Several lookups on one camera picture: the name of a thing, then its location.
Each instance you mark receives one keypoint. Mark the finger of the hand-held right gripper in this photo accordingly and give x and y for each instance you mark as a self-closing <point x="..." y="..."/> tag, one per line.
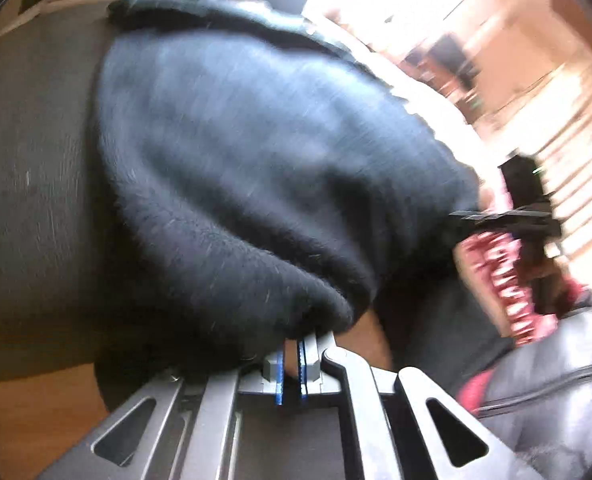
<point x="480" y="217"/>

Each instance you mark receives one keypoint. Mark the black flat screen television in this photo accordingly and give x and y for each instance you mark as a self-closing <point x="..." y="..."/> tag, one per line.
<point x="450" y="55"/>

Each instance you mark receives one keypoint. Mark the pink ruffled blanket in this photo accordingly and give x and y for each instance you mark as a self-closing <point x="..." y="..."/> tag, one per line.
<point x="495" y="270"/>

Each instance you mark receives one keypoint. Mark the pale striped curtain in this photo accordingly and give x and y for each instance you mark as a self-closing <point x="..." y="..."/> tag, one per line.
<point x="585" y="160"/>

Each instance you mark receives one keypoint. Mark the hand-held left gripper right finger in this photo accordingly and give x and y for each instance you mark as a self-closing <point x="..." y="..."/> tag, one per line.
<point x="303" y="370"/>

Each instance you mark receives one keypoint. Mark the black knit sweater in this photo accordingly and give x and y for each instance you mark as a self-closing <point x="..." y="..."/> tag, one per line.
<point x="251" y="160"/>

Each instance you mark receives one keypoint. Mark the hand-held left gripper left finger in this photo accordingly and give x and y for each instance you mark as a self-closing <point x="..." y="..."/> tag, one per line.
<point x="279" y="375"/>

